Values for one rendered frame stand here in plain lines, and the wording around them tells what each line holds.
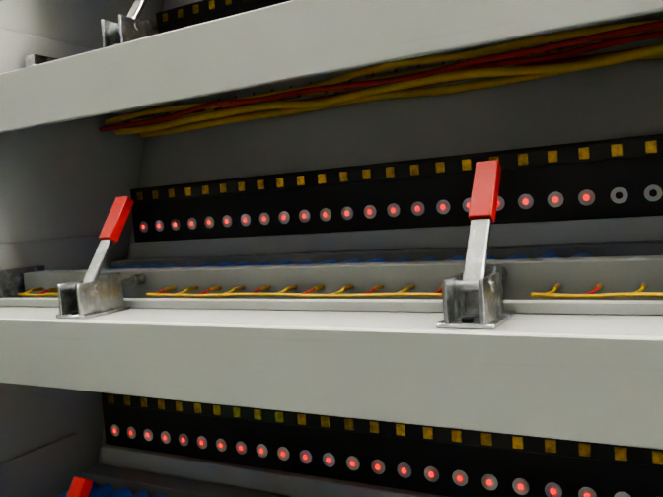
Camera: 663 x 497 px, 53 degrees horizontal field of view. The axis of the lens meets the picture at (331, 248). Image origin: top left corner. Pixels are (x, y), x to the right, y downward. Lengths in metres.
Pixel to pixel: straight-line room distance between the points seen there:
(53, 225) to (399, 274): 0.37
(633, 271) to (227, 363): 0.22
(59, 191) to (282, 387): 0.38
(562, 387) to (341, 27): 0.23
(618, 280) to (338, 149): 0.31
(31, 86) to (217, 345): 0.28
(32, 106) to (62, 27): 0.16
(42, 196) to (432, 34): 0.41
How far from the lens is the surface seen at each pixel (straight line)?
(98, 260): 0.48
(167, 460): 0.62
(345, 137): 0.60
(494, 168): 0.36
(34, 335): 0.49
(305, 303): 0.40
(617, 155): 0.48
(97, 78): 0.52
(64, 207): 0.68
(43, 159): 0.67
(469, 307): 0.34
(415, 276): 0.39
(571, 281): 0.37
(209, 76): 0.45
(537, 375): 0.30
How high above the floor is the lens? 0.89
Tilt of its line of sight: 12 degrees up
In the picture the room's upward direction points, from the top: 5 degrees clockwise
